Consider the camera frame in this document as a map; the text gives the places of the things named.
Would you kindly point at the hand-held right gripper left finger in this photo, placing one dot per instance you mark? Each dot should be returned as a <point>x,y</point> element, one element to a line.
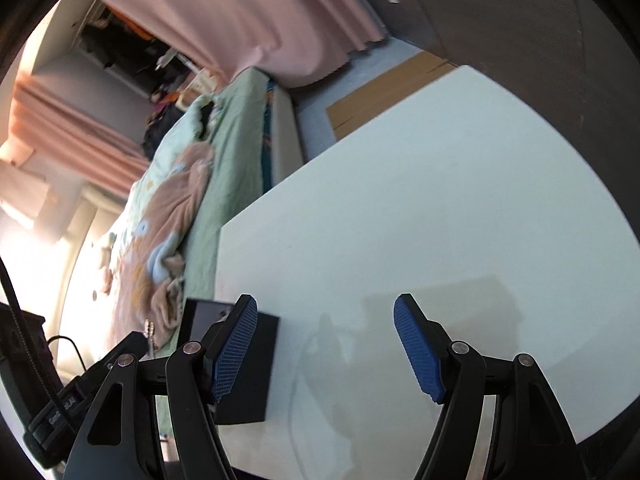
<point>235,350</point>

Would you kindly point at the peach printed blanket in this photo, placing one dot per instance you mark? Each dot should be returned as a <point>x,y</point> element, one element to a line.
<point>160,240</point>

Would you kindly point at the bed with green sheet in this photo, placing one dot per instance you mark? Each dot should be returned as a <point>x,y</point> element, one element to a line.
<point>235,150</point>

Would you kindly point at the wide pink curtain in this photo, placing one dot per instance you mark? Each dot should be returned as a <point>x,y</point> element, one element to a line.
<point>250,5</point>

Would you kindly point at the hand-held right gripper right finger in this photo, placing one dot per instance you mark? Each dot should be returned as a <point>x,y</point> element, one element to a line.
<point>417,350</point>

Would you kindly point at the cream padded headboard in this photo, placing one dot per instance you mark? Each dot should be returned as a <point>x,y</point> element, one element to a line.
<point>85,260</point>

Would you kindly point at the white bed frame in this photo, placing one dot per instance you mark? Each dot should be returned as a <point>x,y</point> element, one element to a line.
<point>285,130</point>

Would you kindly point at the black jewelry box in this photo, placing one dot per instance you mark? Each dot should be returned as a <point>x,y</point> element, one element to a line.
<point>255,360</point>

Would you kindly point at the narrow pink curtain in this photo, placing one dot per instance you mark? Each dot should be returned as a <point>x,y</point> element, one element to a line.
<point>75,145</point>

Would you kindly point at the dark clothing pile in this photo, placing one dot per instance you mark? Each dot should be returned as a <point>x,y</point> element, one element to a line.
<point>157,130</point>

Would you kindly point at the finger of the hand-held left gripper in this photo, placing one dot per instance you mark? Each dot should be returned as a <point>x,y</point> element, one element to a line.
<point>115,350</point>

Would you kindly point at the flattened brown cardboard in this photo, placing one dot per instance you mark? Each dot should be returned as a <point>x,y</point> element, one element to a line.
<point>380,90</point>

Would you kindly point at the open wardrobe with dark clothes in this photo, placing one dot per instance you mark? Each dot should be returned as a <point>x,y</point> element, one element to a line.
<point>125,55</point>

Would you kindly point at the white air conditioner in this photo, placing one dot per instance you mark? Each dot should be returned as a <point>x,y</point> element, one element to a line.
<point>25,190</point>

